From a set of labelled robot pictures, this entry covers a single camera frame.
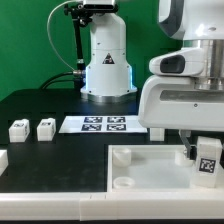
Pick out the white square table top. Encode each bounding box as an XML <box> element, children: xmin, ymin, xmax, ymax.
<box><xmin>107</xmin><ymin>145</ymin><xmax>224</xmax><ymax>192</ymax></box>

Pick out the AprilTag marker sheet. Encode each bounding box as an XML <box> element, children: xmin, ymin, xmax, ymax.
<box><xmin>59</xmin><ymin>115</ymin><xmax>147</xmax><ymax>134</ymax></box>

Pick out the grey cable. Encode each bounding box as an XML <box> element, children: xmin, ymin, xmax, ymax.
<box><xmin>46</xmin><ymin>0</ymin><xmax>84</xmax><ymax>73</ymax></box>

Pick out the white left fence block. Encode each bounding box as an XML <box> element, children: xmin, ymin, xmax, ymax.
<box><xmin>0</xmin><ymin>150</ymin><xmax>8</xmax><ymax>176</ymax></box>

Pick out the black cable bundle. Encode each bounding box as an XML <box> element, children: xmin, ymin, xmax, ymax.
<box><xmin>40</xmin><ymin>70</ymin><xmax>86</xmax><ymax>90</ymax></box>

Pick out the white front fence rail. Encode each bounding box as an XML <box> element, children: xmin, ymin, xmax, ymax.
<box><xmin>0</xmin><ymin>189</ymin><xmax>224</xmax><ymax>221</ymax></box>

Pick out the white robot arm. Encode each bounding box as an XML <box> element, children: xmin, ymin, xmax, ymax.
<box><xmin>81</xmin><ymin>0</ymin><xmax>224</xmax><ymax>132</ymax></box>

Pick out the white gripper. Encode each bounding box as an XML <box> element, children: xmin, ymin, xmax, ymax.
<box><xmin>138</xmin><ymin>75</ymin><xmax>224</xmax><ymax>159</ymax></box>

